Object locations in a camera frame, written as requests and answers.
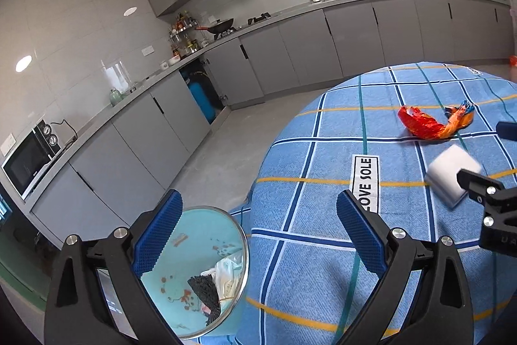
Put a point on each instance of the white wall switch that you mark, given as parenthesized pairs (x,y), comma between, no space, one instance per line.
(6,145)

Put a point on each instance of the orange red snack wrapper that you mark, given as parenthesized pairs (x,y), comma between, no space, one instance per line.
(428,124)

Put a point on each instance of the white plastic bag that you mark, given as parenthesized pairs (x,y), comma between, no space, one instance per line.
(228,272)

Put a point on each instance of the spice rack with bottles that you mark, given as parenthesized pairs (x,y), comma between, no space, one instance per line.
(183,36)

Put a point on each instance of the white wall outlet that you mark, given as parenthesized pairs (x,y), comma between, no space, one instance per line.
(147,51)

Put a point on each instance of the grey kitchen base cabinets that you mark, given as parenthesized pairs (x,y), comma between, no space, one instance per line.
(141,135)

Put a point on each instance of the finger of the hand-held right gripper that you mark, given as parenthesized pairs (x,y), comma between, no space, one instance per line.
(480,185)
(508,129)

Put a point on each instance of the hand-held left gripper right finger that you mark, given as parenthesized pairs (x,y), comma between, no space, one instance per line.
(359,236)

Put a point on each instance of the white paper cup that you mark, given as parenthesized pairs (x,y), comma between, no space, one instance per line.
(452,175)

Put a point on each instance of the green ceramic teapot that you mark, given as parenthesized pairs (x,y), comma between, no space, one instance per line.
(116,96)

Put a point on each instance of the white bowls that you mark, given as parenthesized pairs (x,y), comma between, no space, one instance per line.
(169,62)

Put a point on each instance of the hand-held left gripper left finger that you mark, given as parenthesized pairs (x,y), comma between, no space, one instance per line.
(157,236)

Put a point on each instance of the black wok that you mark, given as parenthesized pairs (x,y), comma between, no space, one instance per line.
(220,25)

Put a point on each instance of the black mesh scrubber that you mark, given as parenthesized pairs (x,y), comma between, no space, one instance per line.
(206,288)

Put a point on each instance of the blue plaid tablecloth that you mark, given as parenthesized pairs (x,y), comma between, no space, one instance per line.
(323,151)

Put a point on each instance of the blue water filter tank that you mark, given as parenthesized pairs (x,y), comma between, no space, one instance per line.
(202,98)

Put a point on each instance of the orange object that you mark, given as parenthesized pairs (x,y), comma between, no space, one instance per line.
(513,61)

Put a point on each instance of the gas stove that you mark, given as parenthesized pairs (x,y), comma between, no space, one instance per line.
(258,18)

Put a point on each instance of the light blue trash bin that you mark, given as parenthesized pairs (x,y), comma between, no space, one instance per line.
(202,240)

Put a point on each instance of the small glass jar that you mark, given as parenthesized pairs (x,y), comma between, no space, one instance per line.
(131,88)

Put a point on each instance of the white microwave oven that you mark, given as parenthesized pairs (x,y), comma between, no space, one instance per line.
(28,163)

